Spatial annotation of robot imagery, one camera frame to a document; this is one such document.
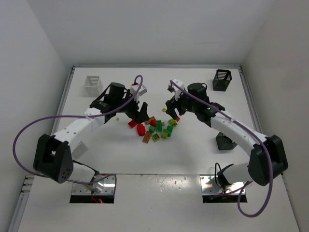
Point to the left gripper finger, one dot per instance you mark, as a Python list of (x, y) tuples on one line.
[(141, 115), (132, 115)]

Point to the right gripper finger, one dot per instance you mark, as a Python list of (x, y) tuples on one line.
[(178, 111), (171, 106)]

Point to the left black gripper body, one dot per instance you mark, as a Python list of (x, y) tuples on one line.
[(134, 111)]

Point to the orange lego brick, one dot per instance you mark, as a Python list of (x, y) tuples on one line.
[(147, 137), (149, 120)]

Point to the lime square lego brick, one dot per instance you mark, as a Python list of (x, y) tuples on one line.
[(155, 137)]

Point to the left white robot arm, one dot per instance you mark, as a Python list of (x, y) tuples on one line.
[(53, 157)]

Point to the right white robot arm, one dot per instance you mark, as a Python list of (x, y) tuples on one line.
[(267, 158)]

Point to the white slotted container far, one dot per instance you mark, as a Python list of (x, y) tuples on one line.
[(93, 86)]

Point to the white slotted container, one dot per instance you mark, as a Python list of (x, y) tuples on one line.
[(79, 151), (93, 86)]

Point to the black slotted container near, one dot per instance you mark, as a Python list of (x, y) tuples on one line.
[(224, 142)]

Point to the black slotted container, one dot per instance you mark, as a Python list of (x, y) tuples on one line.
[(221, 80), (224, 142)]

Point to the black slotted container far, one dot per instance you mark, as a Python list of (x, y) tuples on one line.
[(221, 80)]

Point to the white slotted container near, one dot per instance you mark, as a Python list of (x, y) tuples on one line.
[(79, 151)]

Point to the white front platform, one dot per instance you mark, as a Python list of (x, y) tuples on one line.
[(150, 203)]

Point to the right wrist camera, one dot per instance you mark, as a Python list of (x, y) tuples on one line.
[(176, 86)]

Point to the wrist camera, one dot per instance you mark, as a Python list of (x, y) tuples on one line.
[(139, 89), (176, 86)]

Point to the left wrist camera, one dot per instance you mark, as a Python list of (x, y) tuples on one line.
[(139, 89)]

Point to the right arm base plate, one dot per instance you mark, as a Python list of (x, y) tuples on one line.
[(210, 188)]

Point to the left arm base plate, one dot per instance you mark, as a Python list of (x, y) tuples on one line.
[(105, 186)]

